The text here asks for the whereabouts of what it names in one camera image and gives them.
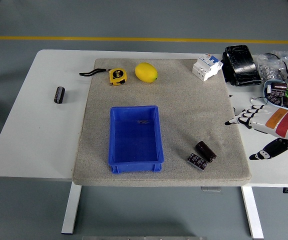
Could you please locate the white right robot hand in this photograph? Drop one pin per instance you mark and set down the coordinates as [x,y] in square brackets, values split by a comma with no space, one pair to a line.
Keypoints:
[264,119]

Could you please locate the blue plastic box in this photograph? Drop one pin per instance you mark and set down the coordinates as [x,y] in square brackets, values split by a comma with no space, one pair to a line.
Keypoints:
[134,140]

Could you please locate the black cylindrical battery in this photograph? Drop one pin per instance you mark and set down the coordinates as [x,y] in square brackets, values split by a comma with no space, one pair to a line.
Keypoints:
[59,94]

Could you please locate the clear bag of metal nuts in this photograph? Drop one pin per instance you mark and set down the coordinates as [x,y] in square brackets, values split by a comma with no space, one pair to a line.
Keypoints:
[270,70]

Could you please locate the black wrapped case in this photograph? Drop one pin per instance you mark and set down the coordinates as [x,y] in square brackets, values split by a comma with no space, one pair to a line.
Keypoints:
[241,65]

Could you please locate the white circuit breaker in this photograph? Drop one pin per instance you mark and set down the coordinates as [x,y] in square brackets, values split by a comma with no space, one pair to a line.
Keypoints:
[206,67]

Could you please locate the grey-brown mat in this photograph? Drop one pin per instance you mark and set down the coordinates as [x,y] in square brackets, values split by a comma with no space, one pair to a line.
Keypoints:
[184,117]

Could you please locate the white table leg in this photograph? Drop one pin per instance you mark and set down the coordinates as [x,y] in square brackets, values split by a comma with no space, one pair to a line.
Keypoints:
[252,212]
[71,210]

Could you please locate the yellow lemon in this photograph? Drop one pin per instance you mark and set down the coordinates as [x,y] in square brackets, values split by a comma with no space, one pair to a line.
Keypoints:
[146,72]

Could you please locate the yellow tape measure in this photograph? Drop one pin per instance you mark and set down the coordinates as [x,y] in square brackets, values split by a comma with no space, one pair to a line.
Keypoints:
[118,76]

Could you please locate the grey under-table bracket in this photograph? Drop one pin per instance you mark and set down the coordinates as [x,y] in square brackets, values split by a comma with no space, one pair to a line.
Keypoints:
[211,189]

